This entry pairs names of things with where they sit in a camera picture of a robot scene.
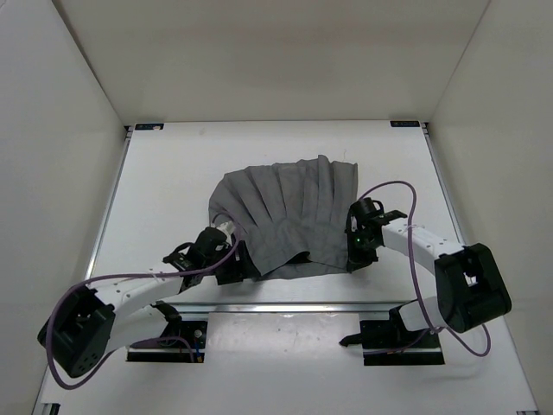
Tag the grey pleated skirt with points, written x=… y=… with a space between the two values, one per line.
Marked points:
x=292 y=215

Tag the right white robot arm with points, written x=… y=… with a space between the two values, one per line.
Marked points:
x=470 y=290

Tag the left corner label sticker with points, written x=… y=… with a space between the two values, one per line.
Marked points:
x=149 y=126

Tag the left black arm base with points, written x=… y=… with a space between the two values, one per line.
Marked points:
x=183 y=340

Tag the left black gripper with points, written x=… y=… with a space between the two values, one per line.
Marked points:
x=243 y=267

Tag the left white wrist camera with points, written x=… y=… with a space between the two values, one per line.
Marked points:
x=227 y=227

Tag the corner label sticker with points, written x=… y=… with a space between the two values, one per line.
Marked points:
x=404 y=124
x=149 y=126

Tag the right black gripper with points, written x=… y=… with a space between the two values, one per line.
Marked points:
x=356 y=260

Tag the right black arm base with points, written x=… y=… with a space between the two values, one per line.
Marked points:
x=386 y=343

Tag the aluminium table front rail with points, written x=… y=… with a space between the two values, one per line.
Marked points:
x=283 y=308

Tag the right corner label sticker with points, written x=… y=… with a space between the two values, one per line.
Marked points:
x=404 y=124

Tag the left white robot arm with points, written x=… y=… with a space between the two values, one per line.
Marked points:
x=94 y=319

